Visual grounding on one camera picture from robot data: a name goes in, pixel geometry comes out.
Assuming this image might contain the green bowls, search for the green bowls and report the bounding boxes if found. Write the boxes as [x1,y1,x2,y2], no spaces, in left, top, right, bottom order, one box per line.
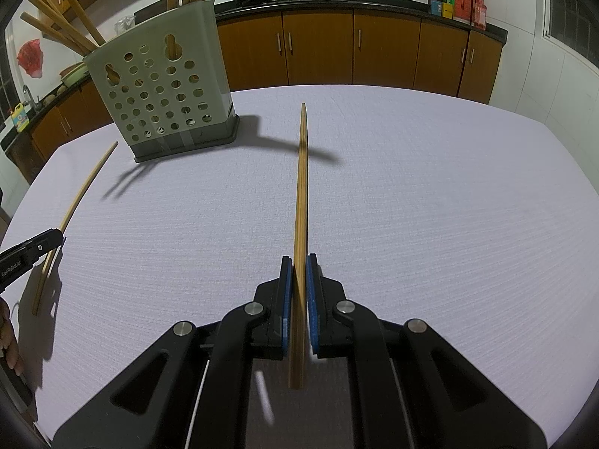
[60,63,89,87]

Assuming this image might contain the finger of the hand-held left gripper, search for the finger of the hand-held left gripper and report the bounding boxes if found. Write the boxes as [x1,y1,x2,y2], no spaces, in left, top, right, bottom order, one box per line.
[25,228,66,263]

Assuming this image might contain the person's left hand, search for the person's left hand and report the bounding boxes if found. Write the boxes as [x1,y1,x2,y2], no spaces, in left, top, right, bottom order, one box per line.
[0,298,25,378]

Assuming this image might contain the grey perforated chopstick holder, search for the grey perforated chopstick holder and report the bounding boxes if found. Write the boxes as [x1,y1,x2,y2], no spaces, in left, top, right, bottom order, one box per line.
[83,0,240,164]

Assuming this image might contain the lavender tablecloth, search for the lavender tablecloth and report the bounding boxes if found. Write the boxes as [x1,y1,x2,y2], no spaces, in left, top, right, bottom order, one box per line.
[0,85,599,449]

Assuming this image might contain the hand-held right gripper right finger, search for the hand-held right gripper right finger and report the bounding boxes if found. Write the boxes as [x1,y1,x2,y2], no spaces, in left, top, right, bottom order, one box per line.
[306,253,548,449]

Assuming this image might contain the red plastic bag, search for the red plastic bag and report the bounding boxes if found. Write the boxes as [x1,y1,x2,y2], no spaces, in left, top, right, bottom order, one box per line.
[16,40,45,78]

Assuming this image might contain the window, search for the window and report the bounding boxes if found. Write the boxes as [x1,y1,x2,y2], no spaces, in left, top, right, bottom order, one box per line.
[540,0,599,80]

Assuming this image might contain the yellow detergent bottle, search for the yellow detergent bottle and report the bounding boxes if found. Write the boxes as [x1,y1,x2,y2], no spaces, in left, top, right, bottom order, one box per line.
[12,103,31,132]

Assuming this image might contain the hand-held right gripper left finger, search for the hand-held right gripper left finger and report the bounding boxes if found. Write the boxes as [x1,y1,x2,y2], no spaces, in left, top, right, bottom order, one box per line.
[51,254,294,449]

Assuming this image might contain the black kitchen countertop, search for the black kitchen countertop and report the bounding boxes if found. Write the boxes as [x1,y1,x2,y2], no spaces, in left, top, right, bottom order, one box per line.
[213,0,508,43]

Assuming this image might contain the wooden kitchen cabinets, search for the wooden kitchen cabinets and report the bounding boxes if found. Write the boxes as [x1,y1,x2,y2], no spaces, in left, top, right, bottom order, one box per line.
[4,7,508,171]

